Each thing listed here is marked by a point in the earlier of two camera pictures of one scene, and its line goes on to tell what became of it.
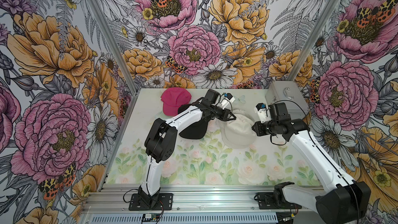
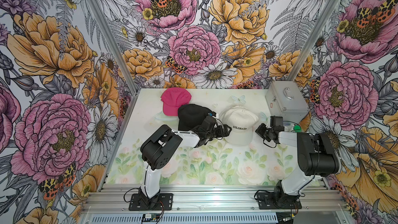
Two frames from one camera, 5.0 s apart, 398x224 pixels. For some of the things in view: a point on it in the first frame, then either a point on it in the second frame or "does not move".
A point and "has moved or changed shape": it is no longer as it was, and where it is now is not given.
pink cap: x=172 y=98 does not move
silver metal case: x=288 y=92 does not move
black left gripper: x=225 y=113 to x=220 y=134
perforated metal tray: x=187 y=218 does not move
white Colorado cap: x=238 y=133 has moved or changed shape
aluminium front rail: x=187 y=199 does not move
